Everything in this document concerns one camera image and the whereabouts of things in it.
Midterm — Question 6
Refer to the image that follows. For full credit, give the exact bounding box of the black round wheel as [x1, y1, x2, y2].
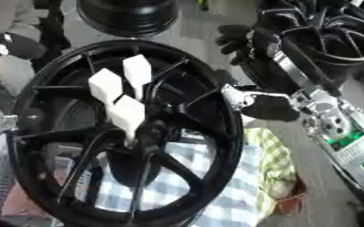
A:
[75, 0, 181, 38]

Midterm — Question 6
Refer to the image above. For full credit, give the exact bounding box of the black spoked wheel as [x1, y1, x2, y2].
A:
[4, 39, 248, 227]

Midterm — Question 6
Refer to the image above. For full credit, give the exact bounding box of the brown box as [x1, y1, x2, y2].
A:
[273, 176, 310, 215]

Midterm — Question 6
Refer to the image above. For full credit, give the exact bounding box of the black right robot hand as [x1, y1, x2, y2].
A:
[214, 24, 316, 122]

